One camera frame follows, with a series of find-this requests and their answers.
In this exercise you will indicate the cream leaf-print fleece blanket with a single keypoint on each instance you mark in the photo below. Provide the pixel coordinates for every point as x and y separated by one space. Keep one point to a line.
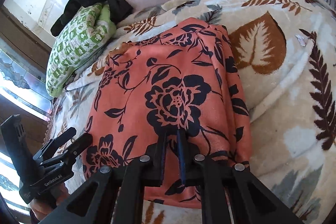
284 51

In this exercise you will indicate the green white patterned pillow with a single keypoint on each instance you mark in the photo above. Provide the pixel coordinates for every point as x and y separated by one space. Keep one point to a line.
79 40

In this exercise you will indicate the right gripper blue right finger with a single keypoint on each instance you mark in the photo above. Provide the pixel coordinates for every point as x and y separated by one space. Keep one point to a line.
229 194

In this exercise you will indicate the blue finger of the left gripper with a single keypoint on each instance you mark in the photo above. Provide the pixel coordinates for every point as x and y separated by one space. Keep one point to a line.
69 156

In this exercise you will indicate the stained glass window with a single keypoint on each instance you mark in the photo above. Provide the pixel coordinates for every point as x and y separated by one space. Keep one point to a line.
21 93

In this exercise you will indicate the black garment on pillow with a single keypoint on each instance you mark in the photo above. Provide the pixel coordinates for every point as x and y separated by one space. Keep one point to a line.
119 10

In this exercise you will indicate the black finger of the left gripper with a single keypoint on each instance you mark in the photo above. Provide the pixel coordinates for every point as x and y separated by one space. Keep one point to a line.
50 147

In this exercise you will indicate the person's left hand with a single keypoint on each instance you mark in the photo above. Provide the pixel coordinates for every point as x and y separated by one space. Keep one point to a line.
39 209

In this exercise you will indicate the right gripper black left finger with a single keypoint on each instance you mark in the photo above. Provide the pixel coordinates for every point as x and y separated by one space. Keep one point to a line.
114 195

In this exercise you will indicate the coral floral garment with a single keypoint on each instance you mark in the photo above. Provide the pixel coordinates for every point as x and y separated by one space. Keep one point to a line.
182 79

